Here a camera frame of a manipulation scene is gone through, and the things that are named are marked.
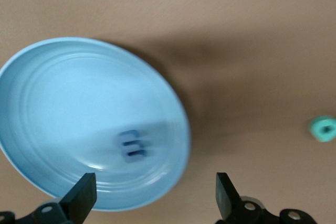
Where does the blue plate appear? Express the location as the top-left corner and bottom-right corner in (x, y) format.
(0, 37), (192, 212)

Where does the teal letter p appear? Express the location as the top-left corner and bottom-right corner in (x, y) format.
(307, 115), (336, 143)

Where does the brown table cover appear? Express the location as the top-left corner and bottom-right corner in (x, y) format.
(0, 0), (336, 224)

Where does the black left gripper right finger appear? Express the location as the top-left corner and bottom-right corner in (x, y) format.
(215, 172), (241, 219)

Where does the blue letter m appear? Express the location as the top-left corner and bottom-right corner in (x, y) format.
(115, 129), (149, 164)

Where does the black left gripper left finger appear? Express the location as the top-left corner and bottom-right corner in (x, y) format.
(59, 173), (97, 224)

